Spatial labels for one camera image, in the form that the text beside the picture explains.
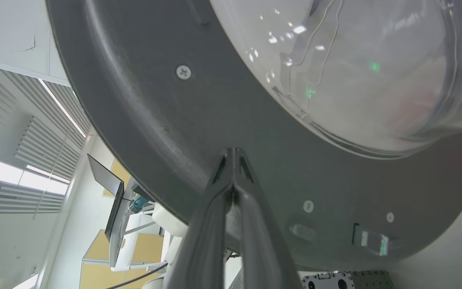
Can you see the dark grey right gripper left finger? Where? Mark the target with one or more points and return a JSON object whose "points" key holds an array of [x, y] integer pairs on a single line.
{"points": [[199, 253]]}

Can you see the white perforated equipment box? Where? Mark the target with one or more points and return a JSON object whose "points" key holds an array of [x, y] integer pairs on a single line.
{"points": [[345, 279]]}

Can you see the grey washing machine door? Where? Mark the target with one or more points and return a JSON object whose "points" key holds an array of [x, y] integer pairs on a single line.
{"points": [[231, 120]]}

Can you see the black computer monitor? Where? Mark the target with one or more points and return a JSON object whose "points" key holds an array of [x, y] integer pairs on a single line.
{"points": [[110, 196]]}

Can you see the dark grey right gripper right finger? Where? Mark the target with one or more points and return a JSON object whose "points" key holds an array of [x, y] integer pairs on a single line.
{"points": [[261, 249]]}

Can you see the white office chair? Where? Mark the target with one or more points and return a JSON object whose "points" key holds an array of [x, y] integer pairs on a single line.
{"points": [[167, 241]]}

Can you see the white desk with yellow panels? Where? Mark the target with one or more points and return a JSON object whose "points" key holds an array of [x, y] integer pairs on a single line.
{"points": [[112, 257]]}

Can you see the teal water bottle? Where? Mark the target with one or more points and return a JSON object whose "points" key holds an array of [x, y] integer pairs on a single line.
{"points": [[138, 203]]}

